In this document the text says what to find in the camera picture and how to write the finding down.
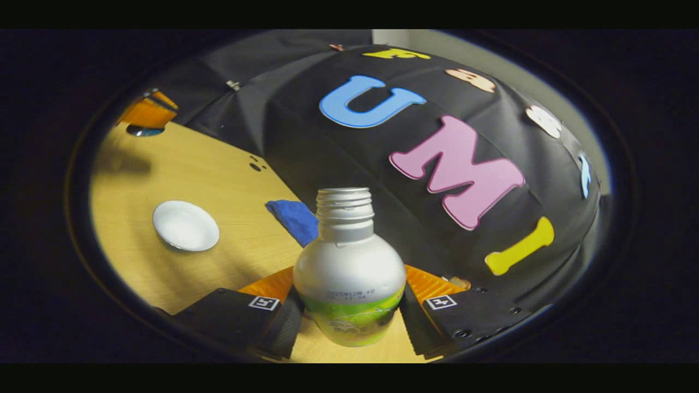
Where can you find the teal teacup with white inside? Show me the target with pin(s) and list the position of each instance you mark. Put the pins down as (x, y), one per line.
(185, 226)

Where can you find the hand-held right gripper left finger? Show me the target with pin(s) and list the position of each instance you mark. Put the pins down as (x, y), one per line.
(281, 330)

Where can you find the toast slices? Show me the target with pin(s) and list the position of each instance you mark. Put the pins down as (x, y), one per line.
(460, 282)

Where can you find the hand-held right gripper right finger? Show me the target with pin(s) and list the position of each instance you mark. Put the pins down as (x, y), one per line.
(418, 327)

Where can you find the white backdrop clip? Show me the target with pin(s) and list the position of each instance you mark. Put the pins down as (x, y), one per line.
(234, 84)

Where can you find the blue towel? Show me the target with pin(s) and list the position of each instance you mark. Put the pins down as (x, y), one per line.
(295, 218)

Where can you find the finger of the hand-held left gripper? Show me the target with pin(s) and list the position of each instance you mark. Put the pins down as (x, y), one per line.
(164, 99)
(144, 114)

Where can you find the silver green water bottle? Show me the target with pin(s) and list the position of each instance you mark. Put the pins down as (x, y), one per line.
(349, 267)

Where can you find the black backdrop cloth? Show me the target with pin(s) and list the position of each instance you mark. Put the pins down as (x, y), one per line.
(327, 158)

